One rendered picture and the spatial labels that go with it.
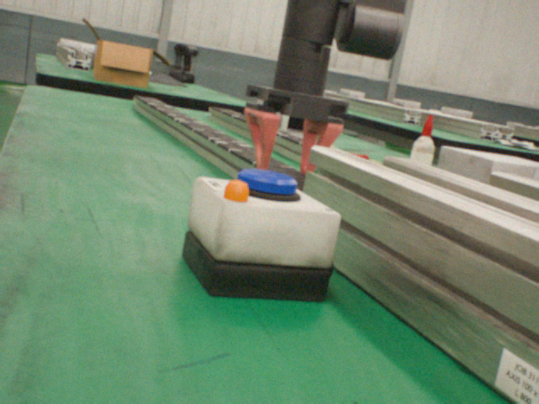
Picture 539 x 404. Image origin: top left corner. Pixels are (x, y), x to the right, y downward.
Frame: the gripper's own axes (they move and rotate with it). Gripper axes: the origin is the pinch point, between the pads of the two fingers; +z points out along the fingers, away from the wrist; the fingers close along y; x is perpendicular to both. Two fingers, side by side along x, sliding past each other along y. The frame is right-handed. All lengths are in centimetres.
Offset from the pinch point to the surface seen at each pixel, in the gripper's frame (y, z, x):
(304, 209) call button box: -11.8, -2.6, -33.3
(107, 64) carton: 3, -5, 198
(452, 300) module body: -5.1, 0.3, -40.8
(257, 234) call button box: -14.7, -0.8, -33.6
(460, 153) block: 13.9, -5.9, -12.3
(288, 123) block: 31, -1, 78
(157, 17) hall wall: 175, -75, 1076
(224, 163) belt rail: -2.1, 2.0, 16.3
